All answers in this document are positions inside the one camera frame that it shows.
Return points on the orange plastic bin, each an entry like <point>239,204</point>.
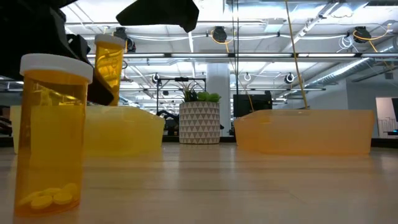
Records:
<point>304,132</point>

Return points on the small amber pill bottle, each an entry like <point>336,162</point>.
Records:
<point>53,133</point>
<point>109,62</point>

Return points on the ceiling light strip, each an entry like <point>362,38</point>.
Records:
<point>199,55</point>
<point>326,55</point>
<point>262,55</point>

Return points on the succulent in patterned pot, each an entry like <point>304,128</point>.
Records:
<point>199,123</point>

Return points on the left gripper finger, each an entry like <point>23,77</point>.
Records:
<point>99,93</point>
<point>79,46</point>

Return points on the white pillar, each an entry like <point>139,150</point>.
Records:
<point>219,96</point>

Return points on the yellow plastic bin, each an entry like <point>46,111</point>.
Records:
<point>124,130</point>

